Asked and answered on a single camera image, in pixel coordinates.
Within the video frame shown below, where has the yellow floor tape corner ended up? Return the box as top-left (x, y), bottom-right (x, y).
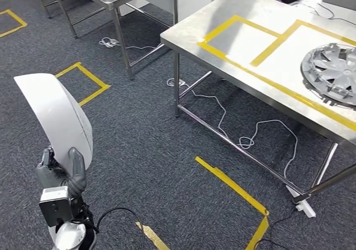
top-left (195, 156), bottom-right (270, 250)

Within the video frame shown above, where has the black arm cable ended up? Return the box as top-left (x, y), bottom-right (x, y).
top-left (96, 207), bottom-right (146, 250)

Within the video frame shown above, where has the black desk cable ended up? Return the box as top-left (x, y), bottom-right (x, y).
top-left (292, 1), bottom-right (356, 27)

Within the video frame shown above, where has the white desk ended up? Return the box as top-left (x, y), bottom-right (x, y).
top-left (261, 0), bottom-right (356, 28)

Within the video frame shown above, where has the white curved plastic part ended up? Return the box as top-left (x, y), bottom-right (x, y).
top-left (14, 73), bottom-right (94, 171)

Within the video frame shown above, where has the white power strip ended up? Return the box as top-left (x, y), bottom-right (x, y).
top-left (287, 184), bottom-right (317, 219)

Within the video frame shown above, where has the gold tape strip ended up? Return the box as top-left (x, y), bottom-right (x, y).
top-left (135, 222), bottom-right (170, 250)

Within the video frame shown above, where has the white cable with adapter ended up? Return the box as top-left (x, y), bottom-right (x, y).
top-left (99, 37), bottom-right (164, 52)

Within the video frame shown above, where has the grey plastic hubcap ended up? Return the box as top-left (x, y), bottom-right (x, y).
top-left (300, 42), bottom-right (356, 107)

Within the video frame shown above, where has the steel workbench table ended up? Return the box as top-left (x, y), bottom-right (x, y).
top-left (161, 0), bottom-right (356, 205)

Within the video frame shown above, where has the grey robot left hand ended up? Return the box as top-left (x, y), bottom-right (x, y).
top-left (35, 146), bottom-right (87, 199)

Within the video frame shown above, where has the black floor cable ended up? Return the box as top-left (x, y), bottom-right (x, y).
top-left (253, 208), bottom-right (298, 250)

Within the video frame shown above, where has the yellow tape double rectangle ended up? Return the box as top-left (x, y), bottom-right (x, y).
top-left (198, 14), bottom-right (356, 131)

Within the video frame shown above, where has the yellow floor tape square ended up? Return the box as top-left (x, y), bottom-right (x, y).
top-left (55, 62), bottom-right (112, 107)
top-left (0, 9), bottom-right (28, 39)

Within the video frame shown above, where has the white floor cable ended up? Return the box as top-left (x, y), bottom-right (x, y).
top-left (167, 77), bottom-right (298, 179)

